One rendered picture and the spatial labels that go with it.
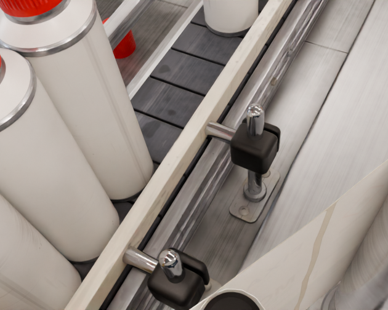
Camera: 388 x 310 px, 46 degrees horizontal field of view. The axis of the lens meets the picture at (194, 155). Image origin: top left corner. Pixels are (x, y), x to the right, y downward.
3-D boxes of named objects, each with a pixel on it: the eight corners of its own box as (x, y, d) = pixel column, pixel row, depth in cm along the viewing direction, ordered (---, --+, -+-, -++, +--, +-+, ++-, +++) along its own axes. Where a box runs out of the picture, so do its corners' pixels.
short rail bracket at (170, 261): (200, 338, 33) (177, 293, 23) (130, 299, 36) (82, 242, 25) (220, 299, 35) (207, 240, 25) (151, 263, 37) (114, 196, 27)
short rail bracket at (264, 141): (263, 214, 38) (266, 132, 28) (231, 200, 39) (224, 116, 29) (278, 183, 39) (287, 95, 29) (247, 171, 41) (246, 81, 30)
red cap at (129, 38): (119, 33, 52) (111, 10, 49) (141, 43, 51) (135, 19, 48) (100, 51, 51) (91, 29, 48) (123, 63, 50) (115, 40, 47)
